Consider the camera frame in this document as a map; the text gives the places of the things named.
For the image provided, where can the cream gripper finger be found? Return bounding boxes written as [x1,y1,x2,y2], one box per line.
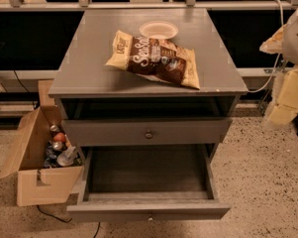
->
[266,64,298,126]
[259,26,284,55]

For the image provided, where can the brown chip bag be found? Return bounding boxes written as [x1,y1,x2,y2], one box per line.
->
[106,31,200,89]

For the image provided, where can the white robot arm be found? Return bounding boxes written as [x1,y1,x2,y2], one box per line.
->
[259,8,298,126]

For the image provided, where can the grey drawer cabinet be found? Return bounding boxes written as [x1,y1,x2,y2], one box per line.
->
[50,8,247,147]

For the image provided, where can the grey open lower drawer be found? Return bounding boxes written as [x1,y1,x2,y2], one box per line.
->
[67,145,230,222]

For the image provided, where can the grey upper drawer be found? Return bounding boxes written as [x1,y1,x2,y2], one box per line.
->
[61,118,232,146]

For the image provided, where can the white paper bowl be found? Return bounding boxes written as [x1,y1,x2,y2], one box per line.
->
[140,21,178,40]

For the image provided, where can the red apple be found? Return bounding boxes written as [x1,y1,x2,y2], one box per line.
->
[53,132,66,143]

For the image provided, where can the silver can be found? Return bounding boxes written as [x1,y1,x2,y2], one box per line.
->
[50,125,60,133]
[52,141,63,151]

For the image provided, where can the clear plastic bottle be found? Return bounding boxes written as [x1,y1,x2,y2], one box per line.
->
[57,146,77,167]

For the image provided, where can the silver can top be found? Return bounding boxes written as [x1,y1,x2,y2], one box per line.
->
[52,141,63,151]

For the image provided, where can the cardboard box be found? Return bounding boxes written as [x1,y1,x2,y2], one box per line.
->
[0,80,83,206]

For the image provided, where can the white cable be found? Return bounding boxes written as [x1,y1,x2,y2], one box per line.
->
[247,0,285,94]

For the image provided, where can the metal railing frame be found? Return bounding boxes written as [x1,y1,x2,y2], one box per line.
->
[0,0,298,11]

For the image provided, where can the black floor cable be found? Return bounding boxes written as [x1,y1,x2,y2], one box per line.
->
[36,204,101,238]

